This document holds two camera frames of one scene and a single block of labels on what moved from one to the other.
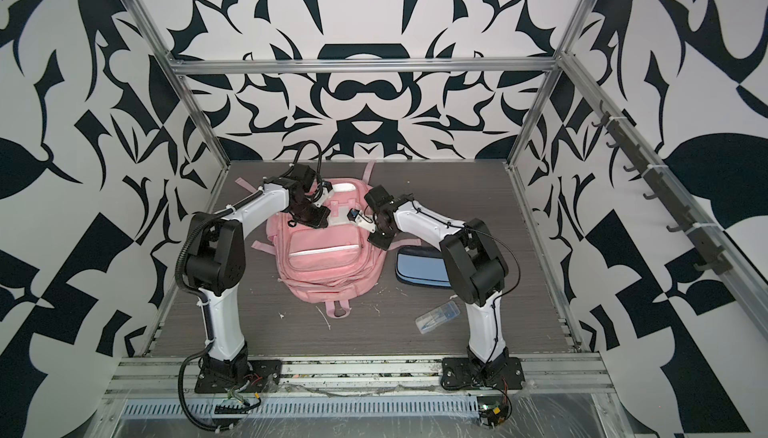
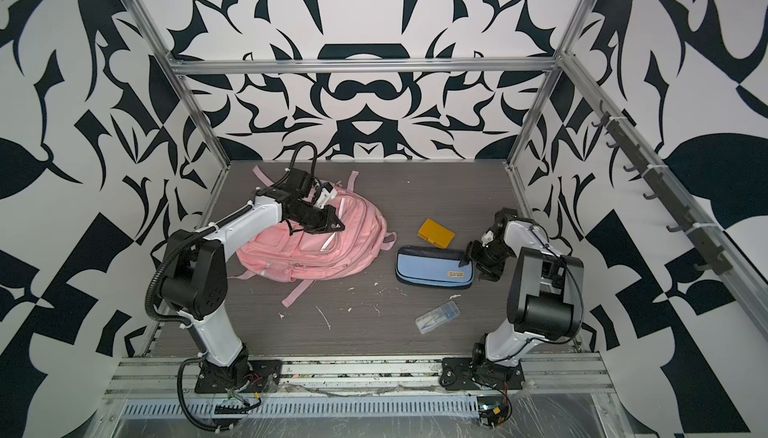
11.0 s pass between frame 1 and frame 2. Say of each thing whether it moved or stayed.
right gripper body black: moved
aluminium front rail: stayed
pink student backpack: moved
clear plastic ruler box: stayed
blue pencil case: stayed
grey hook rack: stayed
